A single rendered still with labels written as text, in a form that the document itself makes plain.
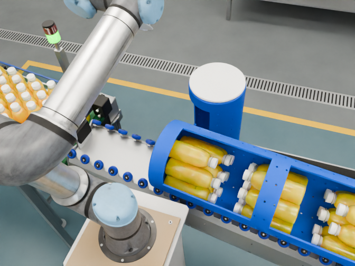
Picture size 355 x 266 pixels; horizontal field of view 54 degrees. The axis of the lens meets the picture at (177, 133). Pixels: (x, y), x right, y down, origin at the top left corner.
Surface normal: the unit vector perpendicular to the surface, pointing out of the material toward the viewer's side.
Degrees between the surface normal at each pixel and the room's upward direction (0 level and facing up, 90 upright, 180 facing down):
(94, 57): 31
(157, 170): 59
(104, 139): 0
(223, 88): 0
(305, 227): 5
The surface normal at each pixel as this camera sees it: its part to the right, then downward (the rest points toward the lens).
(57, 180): 0.86, 0.37
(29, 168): 0.37, 0.51
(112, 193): 0.05, -0.58
